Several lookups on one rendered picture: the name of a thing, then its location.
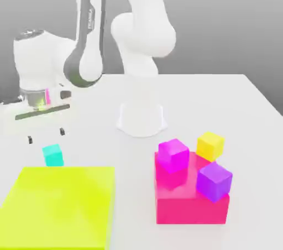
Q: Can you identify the large yellow-green box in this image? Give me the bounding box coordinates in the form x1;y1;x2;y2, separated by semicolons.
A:
0;166;116;250

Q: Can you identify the small magenta cube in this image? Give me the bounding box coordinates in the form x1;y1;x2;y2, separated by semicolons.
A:
158;138;190;175

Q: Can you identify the small yellow cube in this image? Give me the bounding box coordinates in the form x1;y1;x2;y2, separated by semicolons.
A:
196;131;226;163

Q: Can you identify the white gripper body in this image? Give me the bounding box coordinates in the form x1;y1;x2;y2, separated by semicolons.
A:
6;99;75;139

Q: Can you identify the small cyan cube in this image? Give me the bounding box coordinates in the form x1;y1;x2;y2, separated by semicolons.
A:
41;143;65;167

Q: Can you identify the large pink box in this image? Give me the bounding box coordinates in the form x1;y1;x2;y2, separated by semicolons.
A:
154;151;230;225

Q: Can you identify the small purple cube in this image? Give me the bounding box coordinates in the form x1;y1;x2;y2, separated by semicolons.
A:
196;161;233;204

